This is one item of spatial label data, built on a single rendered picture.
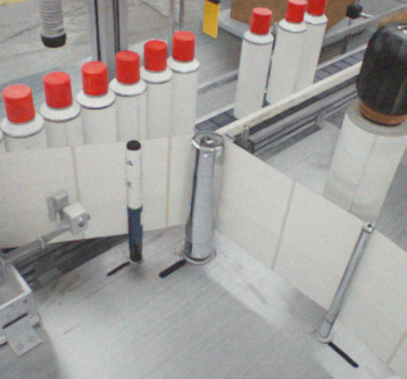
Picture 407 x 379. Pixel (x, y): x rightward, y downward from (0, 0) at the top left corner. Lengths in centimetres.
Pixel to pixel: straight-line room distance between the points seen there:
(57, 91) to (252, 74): 38
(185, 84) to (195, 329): 35
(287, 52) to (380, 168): 35
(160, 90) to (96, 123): 11
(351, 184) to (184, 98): 28
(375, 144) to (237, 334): 28
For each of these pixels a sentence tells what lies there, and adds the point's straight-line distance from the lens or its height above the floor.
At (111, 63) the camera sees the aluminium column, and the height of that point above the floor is 100.
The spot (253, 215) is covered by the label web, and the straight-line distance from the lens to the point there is 59.
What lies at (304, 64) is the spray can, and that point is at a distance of 100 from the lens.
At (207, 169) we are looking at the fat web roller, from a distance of 55.
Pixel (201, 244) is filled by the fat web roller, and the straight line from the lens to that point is 64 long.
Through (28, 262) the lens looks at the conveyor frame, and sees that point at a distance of 70.
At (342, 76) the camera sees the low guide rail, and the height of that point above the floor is 91.
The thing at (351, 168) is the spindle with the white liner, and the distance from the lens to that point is 67.
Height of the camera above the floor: 139
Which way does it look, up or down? 40 degrees down
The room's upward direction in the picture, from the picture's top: 5 degrees clockwise
